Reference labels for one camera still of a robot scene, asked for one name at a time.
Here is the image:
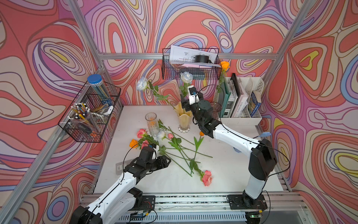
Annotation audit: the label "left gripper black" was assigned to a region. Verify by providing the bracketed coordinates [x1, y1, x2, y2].
[144, 154, 171, 172]

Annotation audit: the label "white rose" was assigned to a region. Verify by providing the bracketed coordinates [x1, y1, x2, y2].
[156, 130, 193, 177]
[180, 71, 193, 98]
[136, 77, 174, 108]

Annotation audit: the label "orange rose tall stem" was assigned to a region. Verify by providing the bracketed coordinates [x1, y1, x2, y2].
[216, 61, 230, 93]

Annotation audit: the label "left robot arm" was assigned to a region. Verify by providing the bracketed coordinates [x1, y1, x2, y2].
[70, 146, 172, 224]

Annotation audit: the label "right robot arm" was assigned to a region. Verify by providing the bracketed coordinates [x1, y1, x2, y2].
[181, 85, 277, 202]

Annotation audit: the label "purple ribbed glass vase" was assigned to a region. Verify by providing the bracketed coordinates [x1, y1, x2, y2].
[210, 102, 222, 120]

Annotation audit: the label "yellow ruffled vase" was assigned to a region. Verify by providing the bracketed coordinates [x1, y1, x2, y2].
[174, 103, 193, 133]

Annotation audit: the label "pink rose beside gripper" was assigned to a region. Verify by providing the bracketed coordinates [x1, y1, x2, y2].
[141, 140, 149, 149]

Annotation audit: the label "teal green folder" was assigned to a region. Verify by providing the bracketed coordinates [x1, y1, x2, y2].
[218, 75, 231, 118]

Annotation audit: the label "pink rose left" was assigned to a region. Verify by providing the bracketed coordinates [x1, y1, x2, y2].
[137, 129, 166, 155]

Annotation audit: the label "black white magazine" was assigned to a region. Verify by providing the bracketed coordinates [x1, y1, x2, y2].
[224, 80, 237, 118]

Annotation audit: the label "white plastic book organizer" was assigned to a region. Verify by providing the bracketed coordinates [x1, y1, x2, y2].
[214, 76, 264, 126]

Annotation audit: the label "pink book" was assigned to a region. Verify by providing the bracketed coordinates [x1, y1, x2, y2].
[232, 82, 249, 118]

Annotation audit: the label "clear glass vase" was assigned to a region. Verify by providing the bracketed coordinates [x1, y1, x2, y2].
[145, 112, 159, 137]

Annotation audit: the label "pink rose right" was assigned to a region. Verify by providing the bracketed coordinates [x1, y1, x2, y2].
[160, 152, 213, 187]

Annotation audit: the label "black tape roll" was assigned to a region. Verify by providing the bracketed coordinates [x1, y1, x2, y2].
[194, 55, 212, 63]

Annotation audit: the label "blue treehouse book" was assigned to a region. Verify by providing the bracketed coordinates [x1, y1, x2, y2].
[248, 91, 262, 117]

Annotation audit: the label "white papers in basket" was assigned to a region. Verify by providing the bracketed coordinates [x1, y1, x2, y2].
[169, 45, 221, 67]

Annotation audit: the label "cup of pencils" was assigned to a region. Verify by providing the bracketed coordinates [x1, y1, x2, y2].
[68, 103, 100, 135]

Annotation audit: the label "blue lid pencil jar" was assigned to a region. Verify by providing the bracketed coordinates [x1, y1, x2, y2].
[87, 74, 113, 106]

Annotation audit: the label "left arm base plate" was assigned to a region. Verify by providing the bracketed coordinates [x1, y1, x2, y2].
[130, 195, 156, 211]

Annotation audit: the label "black wire basket back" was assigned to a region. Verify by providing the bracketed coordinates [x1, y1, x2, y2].
[161, 47, 222, 80]

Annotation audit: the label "black wire basket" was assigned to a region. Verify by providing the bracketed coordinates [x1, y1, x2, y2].
[161, 47, 222, 80]
[58, 82, 121, 143]

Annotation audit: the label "black wire basket left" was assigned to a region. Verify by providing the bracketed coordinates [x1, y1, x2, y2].
[58, 82, 121, 143]

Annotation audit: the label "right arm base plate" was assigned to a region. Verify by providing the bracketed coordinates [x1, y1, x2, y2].
[226, 194, 268, 211]

